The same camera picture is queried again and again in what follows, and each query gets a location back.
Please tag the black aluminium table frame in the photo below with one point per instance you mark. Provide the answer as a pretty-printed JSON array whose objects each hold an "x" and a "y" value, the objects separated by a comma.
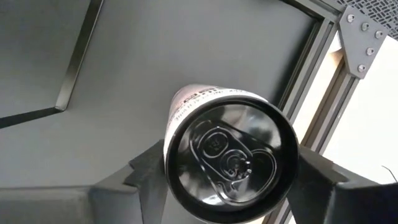
[{"x": 306, "y": 71}]

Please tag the Celsius Peach Vibe can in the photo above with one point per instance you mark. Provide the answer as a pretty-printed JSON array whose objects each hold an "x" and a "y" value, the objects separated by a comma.
[{"x": 230, "y": 155}]

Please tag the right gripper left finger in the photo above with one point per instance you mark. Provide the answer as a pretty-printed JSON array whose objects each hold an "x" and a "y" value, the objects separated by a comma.
[{"x": 149, "y": 193}]

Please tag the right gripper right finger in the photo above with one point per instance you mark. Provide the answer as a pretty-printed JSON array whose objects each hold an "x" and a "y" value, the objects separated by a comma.
[{"x": 326, "y": 199}]

